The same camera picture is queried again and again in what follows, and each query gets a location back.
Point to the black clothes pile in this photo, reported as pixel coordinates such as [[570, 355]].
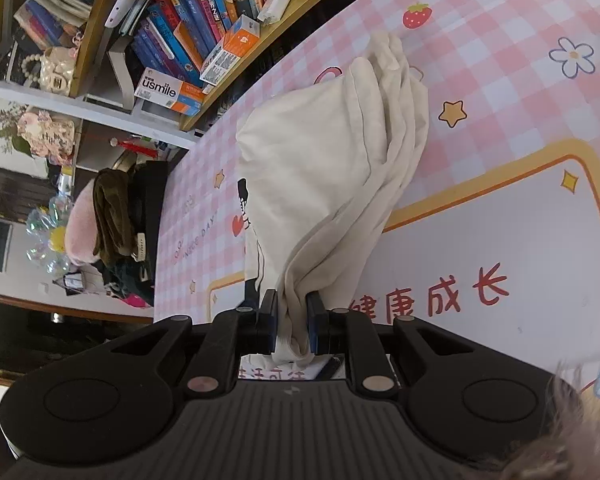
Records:
[[150, 200]]

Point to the wooden bookshelf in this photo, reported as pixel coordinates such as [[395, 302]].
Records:
[[97, 20]]

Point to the pink cloth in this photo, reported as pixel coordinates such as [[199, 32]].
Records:
[[80, 230]]

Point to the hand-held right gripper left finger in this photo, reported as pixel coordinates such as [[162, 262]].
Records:
[[269, 320]]

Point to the floral print bag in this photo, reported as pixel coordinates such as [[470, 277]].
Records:
[[42, 132]]

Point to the iridescent flower ornament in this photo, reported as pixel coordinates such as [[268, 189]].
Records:
[[50, 240]]

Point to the white shelf board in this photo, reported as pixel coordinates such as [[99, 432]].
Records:
[[105, 115]]

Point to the white orange toothbrush box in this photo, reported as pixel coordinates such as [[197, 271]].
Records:
[[160, 91]]

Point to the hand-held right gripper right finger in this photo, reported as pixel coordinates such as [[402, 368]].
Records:
[[316, 325]]

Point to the orange white carton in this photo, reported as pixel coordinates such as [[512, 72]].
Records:
[[230, 47]]

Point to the cream t-shirt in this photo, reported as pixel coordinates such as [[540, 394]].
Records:
[[320, 160]]

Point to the row of colourful books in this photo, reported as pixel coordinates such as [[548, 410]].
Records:
[[190, 20]]

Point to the red tassel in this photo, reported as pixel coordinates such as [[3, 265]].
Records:
[[137, 147]]

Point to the olive brown cloth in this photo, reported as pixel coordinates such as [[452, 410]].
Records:
[[112, 210]]

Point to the pink checked table mat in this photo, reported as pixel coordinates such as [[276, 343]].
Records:
[[505, 85]]

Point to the small white box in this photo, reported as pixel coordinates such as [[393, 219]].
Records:
[[275, 6]]

